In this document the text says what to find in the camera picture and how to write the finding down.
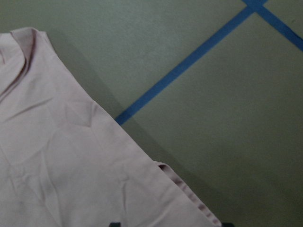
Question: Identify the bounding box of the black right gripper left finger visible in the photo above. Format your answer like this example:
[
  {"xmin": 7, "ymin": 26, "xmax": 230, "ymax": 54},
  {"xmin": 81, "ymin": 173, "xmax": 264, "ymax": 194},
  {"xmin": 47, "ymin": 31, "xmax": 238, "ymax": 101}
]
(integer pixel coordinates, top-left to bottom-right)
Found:
[{"xmin": 109, "ymin": 222, "xmax": 121, "ymax": 227}]

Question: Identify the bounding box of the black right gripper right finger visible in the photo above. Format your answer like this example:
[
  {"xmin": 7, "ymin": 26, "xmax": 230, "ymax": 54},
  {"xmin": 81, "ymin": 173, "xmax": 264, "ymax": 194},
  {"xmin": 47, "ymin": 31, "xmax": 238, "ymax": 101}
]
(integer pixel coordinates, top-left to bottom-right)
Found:
[{"xmin": 222, "ymin": 223, "xmax": 234, "ymax": 227}]

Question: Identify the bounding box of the pink Snoopy t-shirt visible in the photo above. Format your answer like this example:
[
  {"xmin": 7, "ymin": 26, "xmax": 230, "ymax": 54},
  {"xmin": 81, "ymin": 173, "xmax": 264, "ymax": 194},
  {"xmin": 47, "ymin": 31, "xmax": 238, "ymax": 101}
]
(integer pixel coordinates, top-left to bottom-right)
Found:
[{"xmin": 0, "ymin": 27, "xmax": 221, "ymax": 227}]

